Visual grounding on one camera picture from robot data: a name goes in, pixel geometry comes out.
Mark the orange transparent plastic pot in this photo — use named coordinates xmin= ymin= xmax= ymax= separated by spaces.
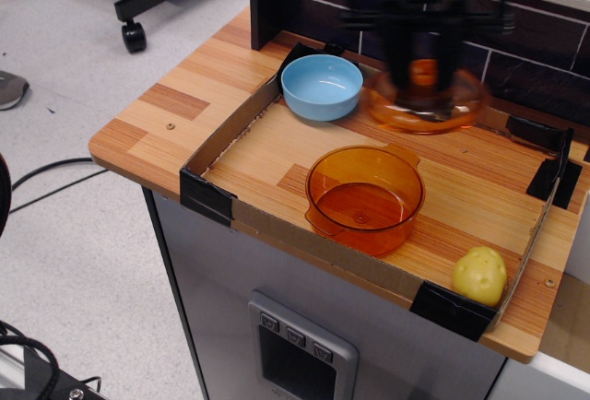
xmin=305 ymin=144 xmax=426 ymax=256

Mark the black braided cable bundle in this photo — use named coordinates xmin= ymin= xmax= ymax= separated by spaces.
xmin=0 ymin=320 xmax=102 ymax=400

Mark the black floor cable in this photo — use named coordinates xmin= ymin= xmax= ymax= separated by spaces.
xmin=8 ymin=157 xmax=110 ymax=215

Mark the orange transparent pot lid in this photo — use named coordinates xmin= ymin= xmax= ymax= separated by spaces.
xmin=359 ymin=59 xmax=490 ymax=135

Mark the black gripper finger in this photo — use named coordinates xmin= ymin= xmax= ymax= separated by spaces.
xmin=434 ymin=30 xmax=464 ymax=112
xmin=380 ymin=29 xmax=413 ymax=105

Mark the cardboard fence with black tape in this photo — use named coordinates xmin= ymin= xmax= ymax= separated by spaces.
xmin=171 ymin=35 xmax=589 ymax=359

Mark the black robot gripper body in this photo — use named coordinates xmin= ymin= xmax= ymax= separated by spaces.
xmin=341 ymin=0 xmax=514 ymax=33

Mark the light blue bowl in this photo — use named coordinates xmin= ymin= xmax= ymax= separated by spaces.
xmin=280 ymin=54 xmax=364 ymax=122

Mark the grey cabinet control panel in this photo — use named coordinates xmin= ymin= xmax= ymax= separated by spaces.
xmin=248 ymin=291 xmax=359 ymax=399

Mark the yellow toy potato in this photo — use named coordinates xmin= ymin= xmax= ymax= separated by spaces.
xmin=452 ymin=246 xmax=507 ymax=307

